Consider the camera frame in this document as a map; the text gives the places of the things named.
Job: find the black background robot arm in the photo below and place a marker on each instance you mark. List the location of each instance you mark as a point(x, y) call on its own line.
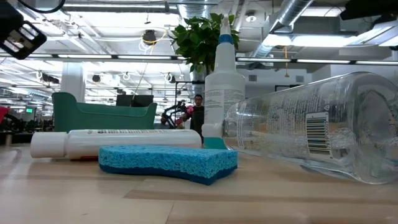
point(169, 116)

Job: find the teal plastic bin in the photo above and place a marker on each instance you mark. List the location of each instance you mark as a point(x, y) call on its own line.
point(102, 119)

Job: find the white squeeze tube bottle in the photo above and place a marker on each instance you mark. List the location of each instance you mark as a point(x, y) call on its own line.
point(124, 138)

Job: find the person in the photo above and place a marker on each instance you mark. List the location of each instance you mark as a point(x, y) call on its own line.
point(197, 115)

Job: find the wavy light blue sponge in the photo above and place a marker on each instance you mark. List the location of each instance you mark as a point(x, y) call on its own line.
point(168, 158)

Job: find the silver ventilation duct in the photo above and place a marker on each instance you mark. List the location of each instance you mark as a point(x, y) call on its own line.
point(289, 12)

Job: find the black ceiling device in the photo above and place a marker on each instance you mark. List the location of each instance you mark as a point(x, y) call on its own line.
point(149, 37)

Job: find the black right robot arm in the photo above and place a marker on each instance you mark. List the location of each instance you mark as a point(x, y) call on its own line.
point(370, 7)

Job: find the green exit sign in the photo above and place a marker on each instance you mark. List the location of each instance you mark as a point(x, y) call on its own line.
point(29, 110)

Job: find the potted green plant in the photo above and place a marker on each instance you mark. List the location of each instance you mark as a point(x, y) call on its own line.
point(199, 40)

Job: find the black background monitor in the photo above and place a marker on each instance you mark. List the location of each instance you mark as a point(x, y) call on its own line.
point(133, 101)

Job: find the white spray bottle blue nozzle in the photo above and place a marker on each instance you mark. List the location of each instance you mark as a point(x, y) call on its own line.
point(224, 81)

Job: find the clear plastic spray bottle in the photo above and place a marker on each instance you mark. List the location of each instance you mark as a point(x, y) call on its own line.
point(295, 130)

